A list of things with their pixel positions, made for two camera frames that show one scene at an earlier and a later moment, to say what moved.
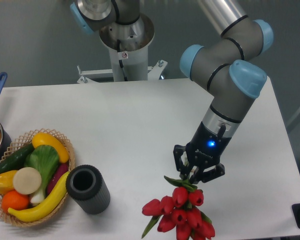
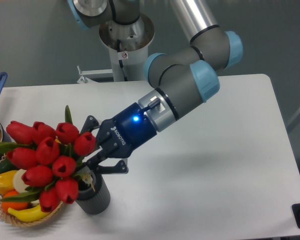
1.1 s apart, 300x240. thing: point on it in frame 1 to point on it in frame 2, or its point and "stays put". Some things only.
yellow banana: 34,214 stays put
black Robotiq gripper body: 205,147 to 118,136
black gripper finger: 184,169 to 91,123
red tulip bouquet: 182,213 to 49,156
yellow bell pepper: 3,182 stays put
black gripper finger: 198,176 to 120,167
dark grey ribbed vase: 86,185 stays put
